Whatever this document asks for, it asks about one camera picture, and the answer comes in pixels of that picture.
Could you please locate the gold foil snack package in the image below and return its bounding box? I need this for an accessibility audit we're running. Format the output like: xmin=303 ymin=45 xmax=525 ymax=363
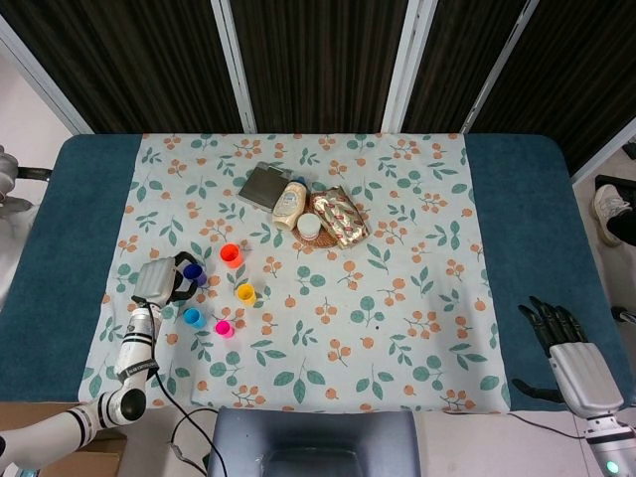
xmin=310 ymin=184 xmax=373 ymax=250

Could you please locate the round woven rattan coaster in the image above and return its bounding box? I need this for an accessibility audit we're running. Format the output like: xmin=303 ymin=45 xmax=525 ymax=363
xmin=290 ymin=218 xmax=339 ymax=252

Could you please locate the floral print tablecloth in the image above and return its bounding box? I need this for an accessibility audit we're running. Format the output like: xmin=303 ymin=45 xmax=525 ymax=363
xmin=79 ymin=132 xmax=513 ymax=414

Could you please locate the white sneaker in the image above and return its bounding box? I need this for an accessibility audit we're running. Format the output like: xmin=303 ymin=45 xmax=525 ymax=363
xmin=590 ymin=183 xmax=633 ymax=247

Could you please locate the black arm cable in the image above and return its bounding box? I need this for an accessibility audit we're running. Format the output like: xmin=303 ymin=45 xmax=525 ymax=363
xmin=505 ymin=410 xmax=590 ymax=441
xmin=147 ymin=365 xmax=220 ymax=476

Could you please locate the teal blue table cover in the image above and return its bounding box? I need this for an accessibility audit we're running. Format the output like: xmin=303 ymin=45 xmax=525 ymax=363
xmin=0 ymin=132 xmax=636 ymax=404

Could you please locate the dark folding screen panel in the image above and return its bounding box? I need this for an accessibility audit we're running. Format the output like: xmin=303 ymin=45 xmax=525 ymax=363
xmin=382 ymin=0 xmax=541 ymax=134
xmin=461 ymin=0 xmax=636 ymax=181
xmin=0 ymin=0 xmax=255 ymax=135
xmin=212 ymin=0 xmax=438 ymax=134

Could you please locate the person in white clothes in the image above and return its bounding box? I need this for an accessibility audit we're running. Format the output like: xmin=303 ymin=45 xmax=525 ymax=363
xmin=0 ymin=145 xmax=21 ymax=206

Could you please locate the small white lidded jar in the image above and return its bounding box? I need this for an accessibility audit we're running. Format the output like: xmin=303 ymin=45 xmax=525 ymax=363
xmin=296 ymin=212 xmax=323 ymax=240

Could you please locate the flat silver metal case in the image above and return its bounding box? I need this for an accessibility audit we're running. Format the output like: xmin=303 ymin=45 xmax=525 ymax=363
xmin=237 ymin=161 xmax=294 ymax=215

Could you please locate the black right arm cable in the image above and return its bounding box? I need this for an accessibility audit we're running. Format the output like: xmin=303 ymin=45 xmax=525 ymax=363
xmin=505 ymin=410 xmax=590 ymax=441

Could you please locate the grey blue robot torso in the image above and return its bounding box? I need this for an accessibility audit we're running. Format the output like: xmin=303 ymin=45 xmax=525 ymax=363
xmin=206 ymin=408 xmax=422 ymax=477

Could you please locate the purple plastic cup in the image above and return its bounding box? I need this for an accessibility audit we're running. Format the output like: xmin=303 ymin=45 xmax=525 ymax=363
xmin=182 ymin=262 xmax=208 ymax=288

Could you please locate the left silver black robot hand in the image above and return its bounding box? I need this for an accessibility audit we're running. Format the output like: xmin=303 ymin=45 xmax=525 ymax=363
xmin=131 ymin=251 xmax=208 ymax=307

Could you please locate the orange plastic cup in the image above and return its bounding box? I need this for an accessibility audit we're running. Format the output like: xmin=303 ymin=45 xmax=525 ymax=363
xmin=220 ymin=242 xmax=243 ymax=269

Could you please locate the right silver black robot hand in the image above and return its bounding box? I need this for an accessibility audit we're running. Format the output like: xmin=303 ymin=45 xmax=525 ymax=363
xmin=511 ymin=296 xmax=625 ymax=416

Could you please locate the cream squeeze sauce bottle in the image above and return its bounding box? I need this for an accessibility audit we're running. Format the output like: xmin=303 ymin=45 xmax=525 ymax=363
xmin=271 ymin=176 xmax=310 ymax=231

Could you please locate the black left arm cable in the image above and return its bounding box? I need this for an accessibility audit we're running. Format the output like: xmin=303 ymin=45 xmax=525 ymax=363
xmin=147 ymin=365 xmax=220 ymax=476

